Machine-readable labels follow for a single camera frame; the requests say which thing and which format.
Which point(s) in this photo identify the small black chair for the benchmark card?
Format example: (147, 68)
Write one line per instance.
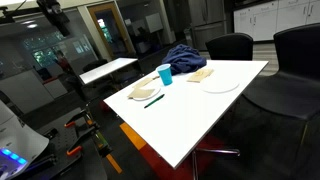
(230, 46)

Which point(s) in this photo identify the black overhead bar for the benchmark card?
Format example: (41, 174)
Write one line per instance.
(20, 15)

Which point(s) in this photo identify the blue plastic cup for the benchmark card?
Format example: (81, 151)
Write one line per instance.
(165, 75)

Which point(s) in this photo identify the flat white round plate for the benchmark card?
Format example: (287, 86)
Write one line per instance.
(220, 86)

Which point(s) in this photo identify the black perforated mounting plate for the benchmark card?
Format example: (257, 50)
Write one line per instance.
(63, 150)

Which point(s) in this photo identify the large black chair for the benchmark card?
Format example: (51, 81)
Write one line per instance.
(293, 76)

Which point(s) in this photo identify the metal table leg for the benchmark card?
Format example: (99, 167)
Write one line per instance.
(213, 153)

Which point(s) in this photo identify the tan cardboard piece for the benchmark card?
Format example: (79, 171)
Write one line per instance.
(141, 93)
(144, 82)

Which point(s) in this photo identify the white background table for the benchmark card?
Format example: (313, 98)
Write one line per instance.
(106, 68)

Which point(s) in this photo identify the stainless steel refrigerator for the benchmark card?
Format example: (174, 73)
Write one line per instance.
(206, 23)

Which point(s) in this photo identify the green pen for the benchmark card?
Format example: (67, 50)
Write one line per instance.
(154, 101)

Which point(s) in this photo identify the white kitchen cabinets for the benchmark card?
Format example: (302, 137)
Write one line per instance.
(276, 18)

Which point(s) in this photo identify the dark blue cloth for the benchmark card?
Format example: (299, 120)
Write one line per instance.
(185, 60)

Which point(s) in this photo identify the tan folded cloth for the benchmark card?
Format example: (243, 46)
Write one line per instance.
(200, 75)

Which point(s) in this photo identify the small white plate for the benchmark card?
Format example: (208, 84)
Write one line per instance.
(151, 95)

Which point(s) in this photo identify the person in red shirt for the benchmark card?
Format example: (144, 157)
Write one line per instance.
(62, 61)

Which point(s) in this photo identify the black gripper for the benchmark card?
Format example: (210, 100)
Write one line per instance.
(53, 13)

